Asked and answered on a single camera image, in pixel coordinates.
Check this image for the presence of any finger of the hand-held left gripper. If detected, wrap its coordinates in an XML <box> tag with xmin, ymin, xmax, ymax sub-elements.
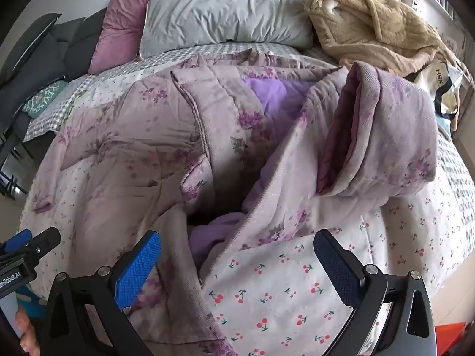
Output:
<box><xmin>11</xmin><ymin>226</ymin><xmax>62</xmax><ymax>268</ymax></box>
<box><xmin>0</xmin><ymin>229</ymin><xmax>33</xmax><ymax>255</ymax></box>

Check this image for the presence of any grey pillow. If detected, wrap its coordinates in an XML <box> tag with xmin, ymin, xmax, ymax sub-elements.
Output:
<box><xmin>138</xmin><ymin>0</ymin><xmax>316</xmax><ymax>60</ymax></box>

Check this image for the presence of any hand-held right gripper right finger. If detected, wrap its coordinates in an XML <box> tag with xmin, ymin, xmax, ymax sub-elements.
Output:
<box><xmin>313</xmin><ymin>229</ymin><xmax>436</xmax><ymax>356</ymax></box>

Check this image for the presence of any beige tote bag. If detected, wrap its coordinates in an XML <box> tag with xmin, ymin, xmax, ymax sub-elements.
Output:
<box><xmin>406</xmin><ymin>59</ymin><xmax>474</xmax><ymax>142</ymax></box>

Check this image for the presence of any pink pillow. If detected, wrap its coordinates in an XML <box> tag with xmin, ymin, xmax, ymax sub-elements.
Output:
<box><xmin>88</xmin><ymin>0</ymin><xmax>166</xmax><ymax>75</ymax></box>

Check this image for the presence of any teal patterned cushion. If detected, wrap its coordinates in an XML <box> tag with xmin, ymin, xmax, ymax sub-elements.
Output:
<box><xmin>21</xmin><ymin>80</ymin><xmax>69</xmax><ymax>119</ymax></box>

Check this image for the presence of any tan fleece garment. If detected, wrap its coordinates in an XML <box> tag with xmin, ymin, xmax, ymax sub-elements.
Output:
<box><xmin>304</xmin><ymin>0</ymin><xmax>463</xmax><ymax>78</ymax></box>

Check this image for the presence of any pink floral quilt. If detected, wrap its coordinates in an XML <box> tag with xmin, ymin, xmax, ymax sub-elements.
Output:
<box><xmin>31</xmin><ymin>50</ymin><xmax>440</xmax><ymax>356</ymax></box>

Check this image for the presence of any orange box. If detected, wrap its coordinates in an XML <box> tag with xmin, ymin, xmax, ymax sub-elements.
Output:
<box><xmin>433</xmin><ymin>322</ymin><xmax>467</xmax><ymax>356</ymax></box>

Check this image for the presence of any cherry print bed sheet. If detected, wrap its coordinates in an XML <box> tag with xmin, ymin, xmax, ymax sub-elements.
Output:
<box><xmin>18</xmin><ymin>70</ymin><xmax>475</xmax><ymax>356</ymax></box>

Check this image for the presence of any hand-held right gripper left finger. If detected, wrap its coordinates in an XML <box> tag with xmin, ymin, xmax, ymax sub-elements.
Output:
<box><xmin>37</xmin><ymin>230</ymin><xmax>164</xmax><ymax>356</ymax></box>

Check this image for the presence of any person's left hand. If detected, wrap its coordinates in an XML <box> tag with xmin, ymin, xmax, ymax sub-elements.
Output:
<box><xmin>14</xmin><ymin>307</ymin><xmax>42</xmax><ymax>356</ymax></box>

